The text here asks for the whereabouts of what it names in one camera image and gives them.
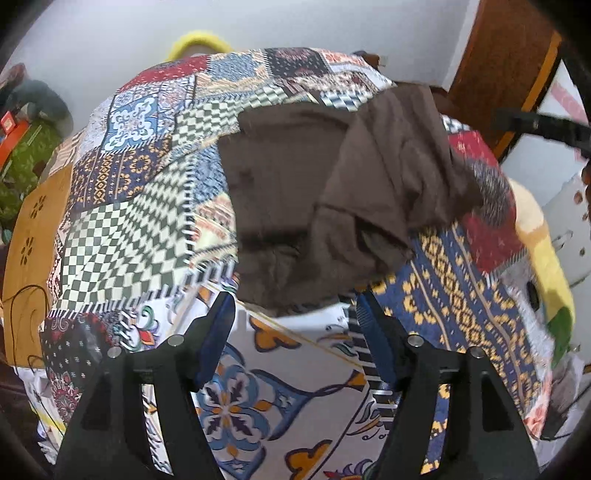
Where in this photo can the yellow foam arch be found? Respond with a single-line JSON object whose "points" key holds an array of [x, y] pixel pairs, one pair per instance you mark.
{"points": [[198, 38]]}

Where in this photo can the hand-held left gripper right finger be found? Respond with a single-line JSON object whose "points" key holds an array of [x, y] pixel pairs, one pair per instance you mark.
{"points": [[376, 337]]}

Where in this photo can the brown shirt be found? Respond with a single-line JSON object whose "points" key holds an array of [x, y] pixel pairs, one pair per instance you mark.
{"points": [[286, 184]]}

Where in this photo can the green printed bag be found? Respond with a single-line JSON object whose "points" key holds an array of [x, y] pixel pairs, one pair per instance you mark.
{"points": [[32, 157]]}

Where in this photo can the patchwork print blanket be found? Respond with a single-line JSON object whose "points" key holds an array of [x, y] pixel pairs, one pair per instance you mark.
{"points": [[129, 240]]}

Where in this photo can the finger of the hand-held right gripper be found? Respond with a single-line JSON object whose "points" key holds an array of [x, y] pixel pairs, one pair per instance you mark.
{"points": [[540, 124]]}

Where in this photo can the orange box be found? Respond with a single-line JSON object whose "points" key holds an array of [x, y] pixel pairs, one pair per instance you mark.
{"points": [[10, 138]]}

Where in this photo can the wooden door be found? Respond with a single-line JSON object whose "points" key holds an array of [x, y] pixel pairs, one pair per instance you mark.
{"points": [[498, 55]]}

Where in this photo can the cartoon print bed sheet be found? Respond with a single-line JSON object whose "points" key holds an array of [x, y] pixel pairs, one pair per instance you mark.
{"points": [[547, 249]]}

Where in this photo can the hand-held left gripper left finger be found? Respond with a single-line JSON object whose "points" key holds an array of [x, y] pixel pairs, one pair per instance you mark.
{"points": [[217, 332]]}

